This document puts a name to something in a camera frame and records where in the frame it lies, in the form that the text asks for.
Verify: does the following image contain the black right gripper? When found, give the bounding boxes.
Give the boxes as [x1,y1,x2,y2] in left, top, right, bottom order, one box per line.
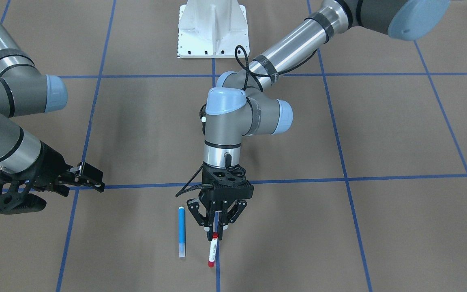
[27,142,105,197]

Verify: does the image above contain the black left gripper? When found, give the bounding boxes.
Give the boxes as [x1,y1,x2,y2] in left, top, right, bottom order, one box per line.
[188,163,254,232]

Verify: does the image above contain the blue pen white cap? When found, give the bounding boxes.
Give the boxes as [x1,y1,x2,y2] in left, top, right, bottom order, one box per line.
[178,206,186,258]

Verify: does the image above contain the red pen white body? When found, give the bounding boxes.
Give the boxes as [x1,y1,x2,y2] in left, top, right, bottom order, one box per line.
[207,232,219,268]

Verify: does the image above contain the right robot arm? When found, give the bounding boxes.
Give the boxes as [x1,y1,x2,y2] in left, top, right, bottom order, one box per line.
[0,22,105,196]

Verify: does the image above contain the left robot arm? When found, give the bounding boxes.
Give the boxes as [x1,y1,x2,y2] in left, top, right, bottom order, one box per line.
[179,0,450,240]

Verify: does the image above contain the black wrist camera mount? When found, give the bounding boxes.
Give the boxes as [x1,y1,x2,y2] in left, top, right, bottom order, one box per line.
[0,170,47,215]

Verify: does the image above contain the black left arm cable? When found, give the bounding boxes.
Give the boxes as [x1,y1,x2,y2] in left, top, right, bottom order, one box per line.
[176,45,319,198]

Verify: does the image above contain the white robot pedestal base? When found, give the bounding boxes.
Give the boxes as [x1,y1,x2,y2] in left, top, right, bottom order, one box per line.
[178,0,250,58]

